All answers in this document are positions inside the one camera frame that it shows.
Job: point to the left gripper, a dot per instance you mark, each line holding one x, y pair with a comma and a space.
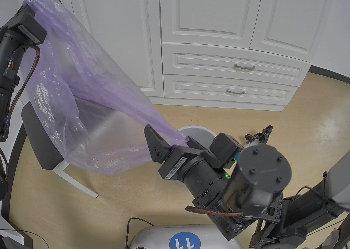
30, 29

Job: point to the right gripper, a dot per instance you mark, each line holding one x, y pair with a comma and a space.
197, 174

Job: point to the white trash bin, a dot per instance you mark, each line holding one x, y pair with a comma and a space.
199, 133

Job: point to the purple plastic bag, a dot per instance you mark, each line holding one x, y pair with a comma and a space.
82, 78

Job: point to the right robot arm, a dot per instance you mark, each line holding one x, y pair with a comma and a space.
259, 176

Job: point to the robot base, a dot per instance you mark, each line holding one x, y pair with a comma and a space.
164, 238

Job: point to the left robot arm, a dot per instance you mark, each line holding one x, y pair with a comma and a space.
4, 111

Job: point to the crumpled black plastic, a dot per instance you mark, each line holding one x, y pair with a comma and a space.
264, 133

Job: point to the white chair grey cushions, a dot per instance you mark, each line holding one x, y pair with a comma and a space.
41, 138

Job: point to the white wardrobe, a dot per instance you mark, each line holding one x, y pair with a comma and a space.
207, 10

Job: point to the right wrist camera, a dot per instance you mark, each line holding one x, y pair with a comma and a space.
225, 144

